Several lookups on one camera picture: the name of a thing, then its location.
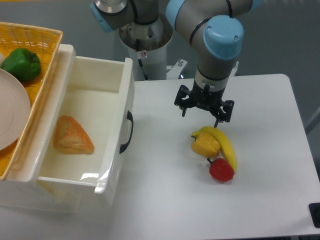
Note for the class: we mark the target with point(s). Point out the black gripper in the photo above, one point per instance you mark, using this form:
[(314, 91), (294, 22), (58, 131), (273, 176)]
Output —
[(205, 99)]

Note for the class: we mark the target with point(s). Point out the white top drawer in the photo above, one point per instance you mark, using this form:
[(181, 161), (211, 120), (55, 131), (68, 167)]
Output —
[(99, 95)]

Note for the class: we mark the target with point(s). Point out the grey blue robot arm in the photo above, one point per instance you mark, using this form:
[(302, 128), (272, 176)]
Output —
[(210, 27)]

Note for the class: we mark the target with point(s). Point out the white drawer cabinet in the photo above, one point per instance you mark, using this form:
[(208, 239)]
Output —
[(23, 187)]

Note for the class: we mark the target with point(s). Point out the yellow bell pepper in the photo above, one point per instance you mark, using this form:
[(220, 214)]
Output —
[(205, 145)]

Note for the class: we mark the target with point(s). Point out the yellow banana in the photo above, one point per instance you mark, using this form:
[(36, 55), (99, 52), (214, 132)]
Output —
[(226, 147)]

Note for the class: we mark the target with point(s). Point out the red bell pepper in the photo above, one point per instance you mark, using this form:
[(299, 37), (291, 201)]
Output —
[(221, 170)]

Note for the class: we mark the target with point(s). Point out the croissant pastry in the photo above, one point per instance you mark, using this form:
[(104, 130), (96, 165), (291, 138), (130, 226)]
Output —
[(69, 137)]

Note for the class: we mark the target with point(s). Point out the black table corner device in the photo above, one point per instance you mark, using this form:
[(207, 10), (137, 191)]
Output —
[(314, 209)]

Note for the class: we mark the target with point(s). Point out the yellow woven basket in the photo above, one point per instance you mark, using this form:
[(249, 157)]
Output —
[(45, 43)]

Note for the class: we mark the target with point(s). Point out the green bell pepper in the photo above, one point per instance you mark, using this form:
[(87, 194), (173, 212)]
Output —
[(23, 64)]

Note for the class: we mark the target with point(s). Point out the pink plate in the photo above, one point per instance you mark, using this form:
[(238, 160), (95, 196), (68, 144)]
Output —
[(15, 108)]

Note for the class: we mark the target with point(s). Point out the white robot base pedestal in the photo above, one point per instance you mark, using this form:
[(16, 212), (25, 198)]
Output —
[(147, 47)]

